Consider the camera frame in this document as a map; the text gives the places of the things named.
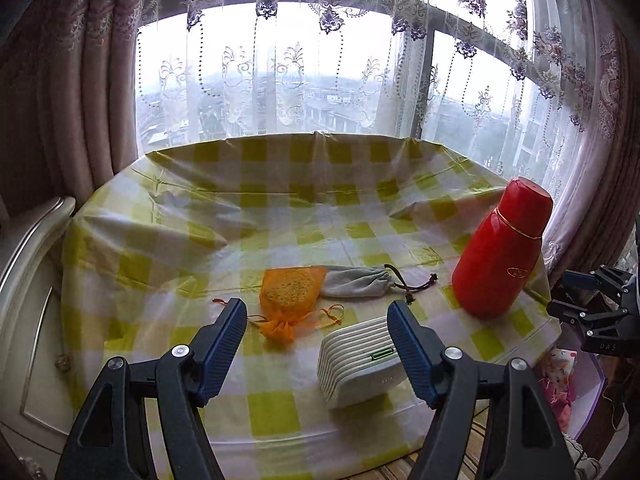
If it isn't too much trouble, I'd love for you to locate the red thermos flask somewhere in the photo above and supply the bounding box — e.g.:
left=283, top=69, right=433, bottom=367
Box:
left=451, top=176, right=553, bottom=320

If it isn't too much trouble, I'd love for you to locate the white small print cloth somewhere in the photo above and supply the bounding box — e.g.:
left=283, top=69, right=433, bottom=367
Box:
left=542, top=347, right=576, bottom=393

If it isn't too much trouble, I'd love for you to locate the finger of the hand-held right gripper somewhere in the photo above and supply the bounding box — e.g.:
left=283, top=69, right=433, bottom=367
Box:
left=546, top=298, right=631, bottom=342
left=562, top=265, right=633, bottom=296

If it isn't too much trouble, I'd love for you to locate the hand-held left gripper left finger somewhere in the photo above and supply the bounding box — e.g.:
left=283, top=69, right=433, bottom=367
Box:
left=55, top=298, right=248, bottom=480

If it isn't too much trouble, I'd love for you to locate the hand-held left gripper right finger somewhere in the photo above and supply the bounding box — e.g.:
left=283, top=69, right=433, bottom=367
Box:
left=387, top=300, right=566, bottom=480

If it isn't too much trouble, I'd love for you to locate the striped terry cushion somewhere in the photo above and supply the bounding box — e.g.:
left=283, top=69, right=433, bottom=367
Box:
left=370, top=410, right=493, bottom=480

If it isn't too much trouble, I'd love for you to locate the white lace curtain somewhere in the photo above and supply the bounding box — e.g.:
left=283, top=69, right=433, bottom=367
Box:
left=135, top=0, right=601, bottom=196

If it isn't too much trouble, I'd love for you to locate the white ribbed plastic device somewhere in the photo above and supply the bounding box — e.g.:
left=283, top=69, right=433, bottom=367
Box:
left=317, top=315, right=406, bottom=411

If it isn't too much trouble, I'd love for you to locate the grey window frame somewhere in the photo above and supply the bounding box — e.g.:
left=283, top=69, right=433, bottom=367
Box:
left=195, top=0, right=531, bottom=141

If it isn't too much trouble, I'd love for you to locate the pink garment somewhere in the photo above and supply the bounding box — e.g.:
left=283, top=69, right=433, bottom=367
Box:
left=547, top=387, right=576, bottom=433

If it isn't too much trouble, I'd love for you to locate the pink embroidered curtain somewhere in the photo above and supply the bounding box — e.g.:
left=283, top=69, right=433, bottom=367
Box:
left=0, top=0, right=166, bottom=221
left=540, top=10, right=640, bottom=281

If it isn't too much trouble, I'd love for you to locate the white cabinet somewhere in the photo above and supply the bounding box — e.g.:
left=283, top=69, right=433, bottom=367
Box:
left=0, top=195, right=81, bottom=480

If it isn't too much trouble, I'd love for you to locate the grey drawstring pouch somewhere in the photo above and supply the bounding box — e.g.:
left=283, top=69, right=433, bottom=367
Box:
left=319, top=263, right=438, bottom=306

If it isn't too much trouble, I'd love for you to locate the yellow checked plastic tablecloth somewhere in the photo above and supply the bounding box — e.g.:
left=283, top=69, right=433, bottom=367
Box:
left=60, top=131, right=563, bottom=471

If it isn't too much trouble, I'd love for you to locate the orange mesh drawstring pouch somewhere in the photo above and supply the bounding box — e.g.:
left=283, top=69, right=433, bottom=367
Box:
left=212, top=266, right=346, bottom=345

